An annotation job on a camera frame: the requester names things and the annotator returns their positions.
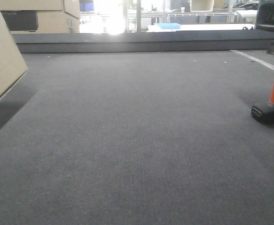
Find brown cardboard package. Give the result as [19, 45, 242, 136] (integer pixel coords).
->
[0, 12, 28, 99]

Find blue flat tray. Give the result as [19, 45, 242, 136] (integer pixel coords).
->
[155, 23, 181, 30]

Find stacked cardboard boxes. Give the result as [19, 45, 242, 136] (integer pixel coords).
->
[0, 0, 80, 34]

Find grey conveyor side rail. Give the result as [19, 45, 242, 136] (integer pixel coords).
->
[12, 30, 274, 53]

